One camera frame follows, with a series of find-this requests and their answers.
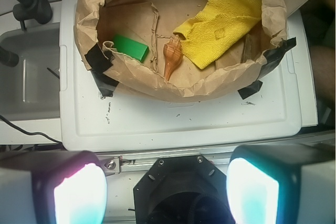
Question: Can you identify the yellow cloth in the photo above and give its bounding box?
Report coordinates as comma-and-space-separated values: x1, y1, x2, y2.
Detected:
173, 0, 262, 70

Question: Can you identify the white plastic lid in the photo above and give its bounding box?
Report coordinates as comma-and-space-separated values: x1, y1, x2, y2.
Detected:
59, 0, 302, 152

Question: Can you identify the black octagonal mount plate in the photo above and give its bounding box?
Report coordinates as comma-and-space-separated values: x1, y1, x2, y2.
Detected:
133, 162, 235, 223

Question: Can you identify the black faucet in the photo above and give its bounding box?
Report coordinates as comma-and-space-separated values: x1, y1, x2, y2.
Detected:
13, 0, 53, 31

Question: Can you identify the small black tape strip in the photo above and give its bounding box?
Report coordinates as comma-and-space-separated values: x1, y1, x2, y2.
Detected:
238, 80, 263, 100

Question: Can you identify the black tape piece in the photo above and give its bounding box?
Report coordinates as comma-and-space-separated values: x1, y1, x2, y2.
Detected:
258, 37, 297, 80
85, 44, 119, 97

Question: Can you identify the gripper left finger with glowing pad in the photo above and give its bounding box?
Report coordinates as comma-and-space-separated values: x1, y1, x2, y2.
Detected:
1, 151, 107, 223

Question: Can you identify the green rectangular block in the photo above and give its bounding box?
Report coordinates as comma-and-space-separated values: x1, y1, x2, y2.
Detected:
112, 35, 149, 63

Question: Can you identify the orange conch shell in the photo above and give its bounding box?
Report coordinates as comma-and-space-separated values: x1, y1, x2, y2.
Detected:
163, 36, 183, 82

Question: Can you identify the aluminium frame rail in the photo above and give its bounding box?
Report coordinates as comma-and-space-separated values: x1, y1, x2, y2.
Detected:
98, 152, 231, 176

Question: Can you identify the black tape piece right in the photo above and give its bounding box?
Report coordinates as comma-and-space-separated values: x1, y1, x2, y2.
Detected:
258, 37, 297, 80

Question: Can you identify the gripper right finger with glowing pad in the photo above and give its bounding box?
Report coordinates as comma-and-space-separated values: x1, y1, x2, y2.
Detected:
226, 144, 335, 223

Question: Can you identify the black tape piece left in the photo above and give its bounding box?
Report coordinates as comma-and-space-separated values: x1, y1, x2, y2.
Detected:
85, 44, 119, 97

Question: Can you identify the black cable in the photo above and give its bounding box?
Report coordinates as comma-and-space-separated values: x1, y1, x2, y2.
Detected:
0, 115, 62, 144

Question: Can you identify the brown paper bag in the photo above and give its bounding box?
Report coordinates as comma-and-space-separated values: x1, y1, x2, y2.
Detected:
74, 0, 288, 103

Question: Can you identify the grey sink basin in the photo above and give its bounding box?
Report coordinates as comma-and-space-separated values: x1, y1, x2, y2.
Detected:
1, 23, 60, 121

